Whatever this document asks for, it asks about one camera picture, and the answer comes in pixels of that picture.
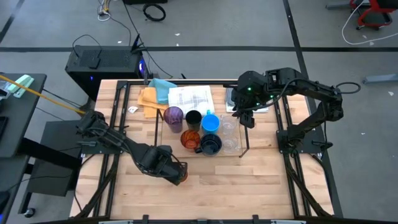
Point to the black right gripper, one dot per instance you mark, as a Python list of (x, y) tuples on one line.
[(253, 91)]

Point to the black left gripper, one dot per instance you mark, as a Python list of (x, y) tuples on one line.
[(155, 161)]

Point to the clear plastic cup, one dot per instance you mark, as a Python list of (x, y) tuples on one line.
[(228, 125)]

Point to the clear glass mug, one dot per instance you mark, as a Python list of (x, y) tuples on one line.
[(230, 144)]

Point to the blue plastic mug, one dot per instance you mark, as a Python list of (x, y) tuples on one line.
[(210, 124)]

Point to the orange faceted tumbler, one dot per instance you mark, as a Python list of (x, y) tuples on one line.
[(190, 139)]

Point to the dark navy enamel mug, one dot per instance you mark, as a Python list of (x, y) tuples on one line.
[(211, 144)]

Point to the black plastic tumbler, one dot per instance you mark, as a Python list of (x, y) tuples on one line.
[(193, 119)]

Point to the purple faceted tumbler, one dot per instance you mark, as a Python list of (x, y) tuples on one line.
[(173, 119)]

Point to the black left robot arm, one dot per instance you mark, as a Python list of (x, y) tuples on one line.
[(109, 137)]

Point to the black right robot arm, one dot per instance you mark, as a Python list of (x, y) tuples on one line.
[(329, 105)]

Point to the white striped towel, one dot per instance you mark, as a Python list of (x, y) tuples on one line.
[(230, 109)]

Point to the printed paper sheet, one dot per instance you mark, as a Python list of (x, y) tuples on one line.
[(189, 99)]

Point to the small white tag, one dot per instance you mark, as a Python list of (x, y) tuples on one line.
[(133, 109)]

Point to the yellow cloth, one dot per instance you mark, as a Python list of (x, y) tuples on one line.
[(147, 99)]

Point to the teal cloth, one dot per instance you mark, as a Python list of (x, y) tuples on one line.
[(161, 90)]

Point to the black flat floor panel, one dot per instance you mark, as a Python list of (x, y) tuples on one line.
[(49, 177)]

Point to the black computer tower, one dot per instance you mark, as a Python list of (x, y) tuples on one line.
[(109, 62)]

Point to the grey metal desk foot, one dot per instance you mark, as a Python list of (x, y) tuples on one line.
[(379, 78)]

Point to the black desk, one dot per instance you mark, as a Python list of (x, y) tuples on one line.
[(21, 124)]

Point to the red stool black seat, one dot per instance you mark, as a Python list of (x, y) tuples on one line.
[(377, 17)]

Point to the mint green stapler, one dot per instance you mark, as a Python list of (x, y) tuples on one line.
[(20, 84)]

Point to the wooden shelf black metal frame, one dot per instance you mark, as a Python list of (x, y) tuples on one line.
[(174, 152)]

